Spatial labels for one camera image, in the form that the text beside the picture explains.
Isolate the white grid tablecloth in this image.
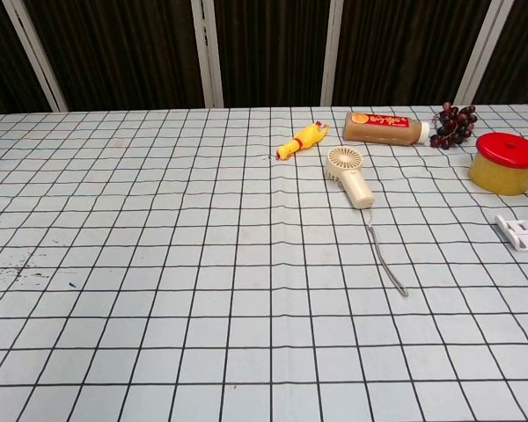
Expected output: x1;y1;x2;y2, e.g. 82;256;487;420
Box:
0;103;528;422

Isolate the yellow rubber chicken toy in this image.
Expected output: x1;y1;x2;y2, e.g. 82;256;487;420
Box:
275;120;330;162

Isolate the dark purple grape bunch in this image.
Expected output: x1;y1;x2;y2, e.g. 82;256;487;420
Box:
429;101;479;149

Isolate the brown drink bottle red label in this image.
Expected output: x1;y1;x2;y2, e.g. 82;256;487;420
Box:
343;112;431;145

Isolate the beige handheld fan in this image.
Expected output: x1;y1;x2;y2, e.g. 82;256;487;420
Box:
324;146;410;298

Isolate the white partition frame post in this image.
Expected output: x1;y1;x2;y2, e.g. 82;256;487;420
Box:
190;0;224;109
454;0;505;106
319;0;345;107
1;0;69;113

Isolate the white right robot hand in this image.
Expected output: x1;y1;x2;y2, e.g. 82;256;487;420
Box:
494;212;528;253

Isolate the yellow container with red lid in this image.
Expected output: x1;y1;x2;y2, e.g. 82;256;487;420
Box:
467;132;528;196

